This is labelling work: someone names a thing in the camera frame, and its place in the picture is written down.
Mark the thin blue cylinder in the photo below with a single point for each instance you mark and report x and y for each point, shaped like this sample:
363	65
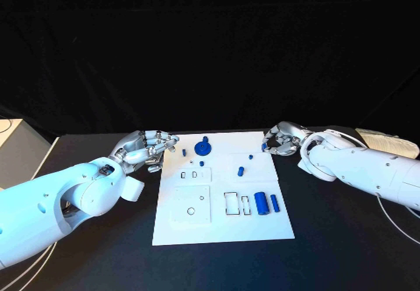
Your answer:
274	203

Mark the folded white cloth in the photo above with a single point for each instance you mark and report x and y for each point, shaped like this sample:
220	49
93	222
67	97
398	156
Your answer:
386	142

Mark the blue gear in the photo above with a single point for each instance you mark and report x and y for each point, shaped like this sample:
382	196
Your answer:
202	147

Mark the blue block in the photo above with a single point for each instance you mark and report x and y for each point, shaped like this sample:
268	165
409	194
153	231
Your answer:
262	147

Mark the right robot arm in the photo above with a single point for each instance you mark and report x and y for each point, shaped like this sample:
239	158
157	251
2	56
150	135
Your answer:
360	168

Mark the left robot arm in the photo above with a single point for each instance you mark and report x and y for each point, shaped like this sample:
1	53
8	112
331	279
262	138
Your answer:
39	200

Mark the blue peg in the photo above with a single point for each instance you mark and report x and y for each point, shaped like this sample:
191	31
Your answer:
239	171

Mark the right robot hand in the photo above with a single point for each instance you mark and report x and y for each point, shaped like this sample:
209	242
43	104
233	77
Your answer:
284	138

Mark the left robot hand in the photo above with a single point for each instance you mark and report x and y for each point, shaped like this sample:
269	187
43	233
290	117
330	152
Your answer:
144	145

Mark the thick blue cylinder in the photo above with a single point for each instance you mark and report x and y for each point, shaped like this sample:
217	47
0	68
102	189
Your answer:
261	203

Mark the white task board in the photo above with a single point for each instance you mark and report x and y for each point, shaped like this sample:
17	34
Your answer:
220	188

